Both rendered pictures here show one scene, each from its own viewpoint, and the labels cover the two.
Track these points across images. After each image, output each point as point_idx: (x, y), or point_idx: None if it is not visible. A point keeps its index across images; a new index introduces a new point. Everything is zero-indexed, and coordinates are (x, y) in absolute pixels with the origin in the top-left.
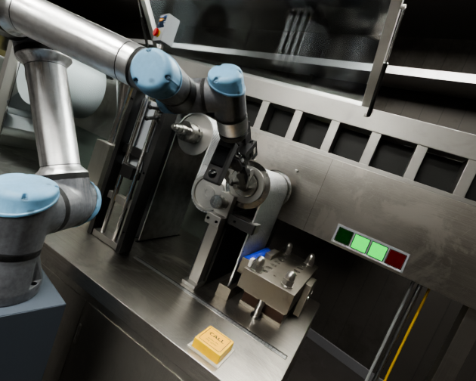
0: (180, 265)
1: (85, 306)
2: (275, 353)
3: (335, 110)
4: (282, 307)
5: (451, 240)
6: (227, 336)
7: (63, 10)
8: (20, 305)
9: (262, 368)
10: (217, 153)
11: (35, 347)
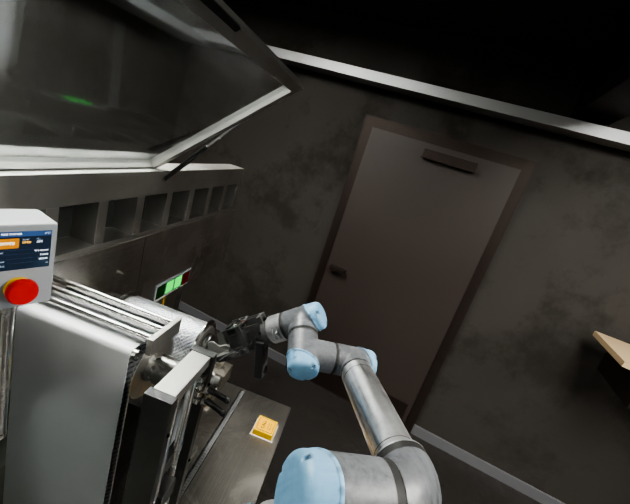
0: None
1: None
2: (243, 396)
3: (140, 185)
4: (228, 377)
5: (203, 243)
6: (246, 422)
7: (393, 407)
8: None
9: (261, 404)
10: (264, 355)
11: None
